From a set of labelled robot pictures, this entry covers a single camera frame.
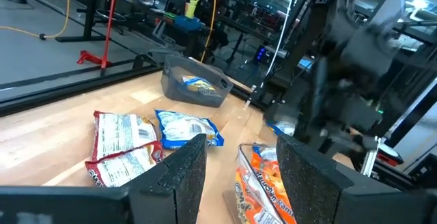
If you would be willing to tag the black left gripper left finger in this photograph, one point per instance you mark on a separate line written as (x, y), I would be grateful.
(153, 200)

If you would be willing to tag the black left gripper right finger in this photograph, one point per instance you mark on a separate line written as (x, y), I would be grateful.
(317, 190)

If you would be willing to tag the orange Maruchan chicken ramen pack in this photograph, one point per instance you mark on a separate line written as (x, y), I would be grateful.
(273, 183)
(244, 203)

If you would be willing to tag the red Maruchan ramen pack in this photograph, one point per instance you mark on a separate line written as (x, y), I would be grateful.
(119, 169)
(119, 132)

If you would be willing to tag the blue Maruchan ramen pack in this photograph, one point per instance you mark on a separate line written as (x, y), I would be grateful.
(198, 82)
(281, 128)
(181, 128)

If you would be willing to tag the clear plastic bin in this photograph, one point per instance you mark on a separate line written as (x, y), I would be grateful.
(243, 162)

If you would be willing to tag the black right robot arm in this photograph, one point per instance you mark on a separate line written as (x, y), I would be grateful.
(321, 29)

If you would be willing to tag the red plastic case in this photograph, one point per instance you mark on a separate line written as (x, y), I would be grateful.
(389, 157)

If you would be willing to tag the black device blue lights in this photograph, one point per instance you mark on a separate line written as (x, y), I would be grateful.
(261, 54)

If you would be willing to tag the grey plastic bin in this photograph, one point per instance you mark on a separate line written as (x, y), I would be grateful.
(177, 91)

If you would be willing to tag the blue container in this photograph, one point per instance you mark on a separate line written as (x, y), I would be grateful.
(187, 23)

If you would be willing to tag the green drinking bottle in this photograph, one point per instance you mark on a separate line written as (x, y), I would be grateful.
(192, 7)

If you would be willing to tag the red pole stand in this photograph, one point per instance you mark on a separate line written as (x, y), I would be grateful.
(108, 22)

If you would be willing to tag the black desk leg stand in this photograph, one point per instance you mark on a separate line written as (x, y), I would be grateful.
(90, 12)

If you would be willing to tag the aluminium extrusion post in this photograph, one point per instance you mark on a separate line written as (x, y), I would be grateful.
(370, 155)

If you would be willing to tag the black rig frame post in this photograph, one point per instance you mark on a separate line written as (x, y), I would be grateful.
(416, 108)

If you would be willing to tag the black table edge frame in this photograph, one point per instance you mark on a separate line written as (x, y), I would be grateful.
(68, 91)

